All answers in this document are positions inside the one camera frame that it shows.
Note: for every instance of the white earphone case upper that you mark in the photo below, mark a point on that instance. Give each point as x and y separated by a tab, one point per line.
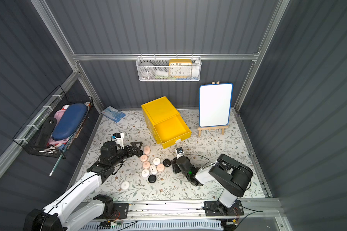
156	161

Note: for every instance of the yellow three-drawer cabinet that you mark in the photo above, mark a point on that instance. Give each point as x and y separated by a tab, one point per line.
156	112

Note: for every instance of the black object in basket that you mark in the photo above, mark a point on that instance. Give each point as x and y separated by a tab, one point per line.
45	132

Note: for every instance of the black earphone case bottom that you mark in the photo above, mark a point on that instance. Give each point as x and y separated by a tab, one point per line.
152	179

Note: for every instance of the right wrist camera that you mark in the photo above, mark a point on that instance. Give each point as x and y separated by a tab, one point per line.
179	152

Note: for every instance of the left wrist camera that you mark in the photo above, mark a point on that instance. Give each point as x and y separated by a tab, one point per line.
118	139

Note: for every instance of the white earphone case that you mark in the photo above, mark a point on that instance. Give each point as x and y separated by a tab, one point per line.
156	161
153	169
145	173

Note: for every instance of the pink earphone case right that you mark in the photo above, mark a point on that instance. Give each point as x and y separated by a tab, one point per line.
160	167

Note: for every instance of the white tape roll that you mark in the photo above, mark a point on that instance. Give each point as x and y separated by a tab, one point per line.
146	70

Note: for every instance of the blue oval case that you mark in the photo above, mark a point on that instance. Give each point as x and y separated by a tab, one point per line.
70	121

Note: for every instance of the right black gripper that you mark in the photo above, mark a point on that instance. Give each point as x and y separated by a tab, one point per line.
176	163

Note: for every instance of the white earphone case lower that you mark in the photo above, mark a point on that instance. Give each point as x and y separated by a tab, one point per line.
145	173

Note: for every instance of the white board blue frame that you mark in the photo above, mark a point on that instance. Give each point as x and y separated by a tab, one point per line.
215	105

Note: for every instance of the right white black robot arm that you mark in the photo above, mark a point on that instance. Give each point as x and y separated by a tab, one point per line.
233	176

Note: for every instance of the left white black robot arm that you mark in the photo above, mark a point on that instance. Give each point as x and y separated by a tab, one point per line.
63	214

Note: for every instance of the white earphone case isolated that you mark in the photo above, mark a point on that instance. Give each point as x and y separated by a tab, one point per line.
125	185

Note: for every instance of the yellow alarm clock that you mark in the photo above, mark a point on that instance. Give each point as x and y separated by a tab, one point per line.
180	68

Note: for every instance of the white earphone case centre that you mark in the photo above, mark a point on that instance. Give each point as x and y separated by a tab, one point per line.
153	169

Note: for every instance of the small wooden easel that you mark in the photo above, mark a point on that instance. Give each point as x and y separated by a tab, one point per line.
212	130

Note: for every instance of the aluminium front rail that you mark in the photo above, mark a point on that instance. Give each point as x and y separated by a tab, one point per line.
193	209

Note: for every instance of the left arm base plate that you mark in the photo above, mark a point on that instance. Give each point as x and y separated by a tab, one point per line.
116	211

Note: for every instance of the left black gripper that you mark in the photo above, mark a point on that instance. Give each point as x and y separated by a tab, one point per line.
129	150

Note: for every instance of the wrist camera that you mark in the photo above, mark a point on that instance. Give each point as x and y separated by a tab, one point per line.
118	139
179	152

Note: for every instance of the pink items in basket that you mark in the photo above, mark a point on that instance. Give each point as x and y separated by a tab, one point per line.
52	144

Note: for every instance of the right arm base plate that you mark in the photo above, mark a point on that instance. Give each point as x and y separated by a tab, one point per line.
215	208

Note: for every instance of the white wire wall basket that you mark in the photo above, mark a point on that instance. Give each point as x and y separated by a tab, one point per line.
162	70

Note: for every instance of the black wire side basket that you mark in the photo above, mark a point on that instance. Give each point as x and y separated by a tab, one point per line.
30	132

